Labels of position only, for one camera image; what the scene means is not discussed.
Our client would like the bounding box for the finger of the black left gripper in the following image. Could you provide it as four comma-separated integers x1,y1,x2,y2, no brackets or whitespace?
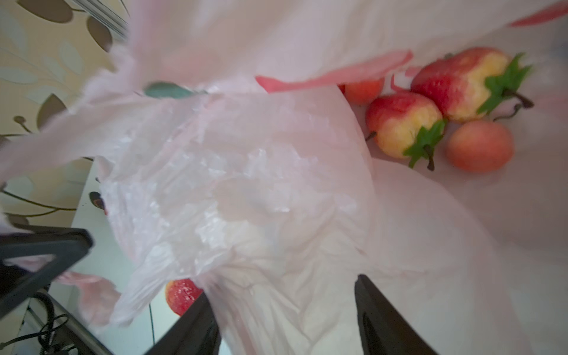
1,226,94,317

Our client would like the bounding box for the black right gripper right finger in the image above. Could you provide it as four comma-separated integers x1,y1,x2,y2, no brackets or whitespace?
354,275,436,355

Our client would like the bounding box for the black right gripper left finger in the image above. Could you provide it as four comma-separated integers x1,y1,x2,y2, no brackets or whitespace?
146,294,221,355

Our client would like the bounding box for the pink plastic bag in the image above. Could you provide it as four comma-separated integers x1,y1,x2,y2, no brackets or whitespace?
1,1,567,354

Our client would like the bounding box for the small red fake peach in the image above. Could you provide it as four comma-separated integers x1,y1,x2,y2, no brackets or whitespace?
445,120,515,173

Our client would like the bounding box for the red fake strawberry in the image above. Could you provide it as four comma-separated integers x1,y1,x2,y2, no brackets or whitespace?
365,91,447,171
411,47,534,123

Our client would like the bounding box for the aluminium frame post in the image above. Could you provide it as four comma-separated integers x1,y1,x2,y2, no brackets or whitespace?
72,0,130,40

